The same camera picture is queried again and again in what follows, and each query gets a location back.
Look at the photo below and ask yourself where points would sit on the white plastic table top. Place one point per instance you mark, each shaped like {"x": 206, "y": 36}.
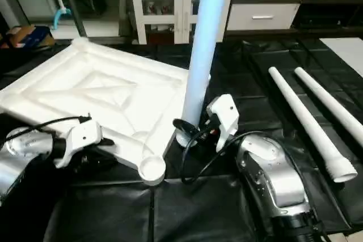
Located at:
{"x": 85, "y": 94}

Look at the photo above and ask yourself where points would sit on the white plastic table leg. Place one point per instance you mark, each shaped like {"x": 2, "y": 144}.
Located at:
{"x": 332, "y": 103}
{"x": 306, "y": 120}
{"x": 204, "y": 43}

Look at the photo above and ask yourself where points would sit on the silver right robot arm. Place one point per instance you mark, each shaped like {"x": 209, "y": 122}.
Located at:
{"x": 275, "y": 179}

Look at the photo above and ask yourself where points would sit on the black work mat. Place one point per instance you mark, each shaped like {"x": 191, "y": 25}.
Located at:
{"x": 244, "y": 83}

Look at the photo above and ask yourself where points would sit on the white glass-door cabinet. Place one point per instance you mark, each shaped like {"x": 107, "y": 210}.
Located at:
{"x": 164, "y": 4}

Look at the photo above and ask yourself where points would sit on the white drawer unit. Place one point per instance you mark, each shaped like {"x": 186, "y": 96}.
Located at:
{"x": 264, "y": 16}

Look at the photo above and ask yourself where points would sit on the blue plastic bag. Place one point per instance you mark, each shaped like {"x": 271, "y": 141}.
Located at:
{"x": 41, "y": 35}

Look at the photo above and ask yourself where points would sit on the brown cardboard box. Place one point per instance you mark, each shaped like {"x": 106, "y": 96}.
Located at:
{"x": 16, "y": 35}

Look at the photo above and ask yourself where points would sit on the white flat board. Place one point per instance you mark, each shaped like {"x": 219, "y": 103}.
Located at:
{"x": 346, "y": 55}

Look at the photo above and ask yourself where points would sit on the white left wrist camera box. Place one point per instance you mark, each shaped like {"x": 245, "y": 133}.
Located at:
{"x": 79, "y": 140}

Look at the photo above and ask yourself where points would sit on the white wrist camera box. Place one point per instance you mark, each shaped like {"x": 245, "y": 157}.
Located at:
{"x": 79, "y": 140}
{"x": 224, "y": 114}

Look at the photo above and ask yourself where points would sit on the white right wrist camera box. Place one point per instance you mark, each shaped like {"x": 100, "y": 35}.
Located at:
{"x": 224, "y": 114}

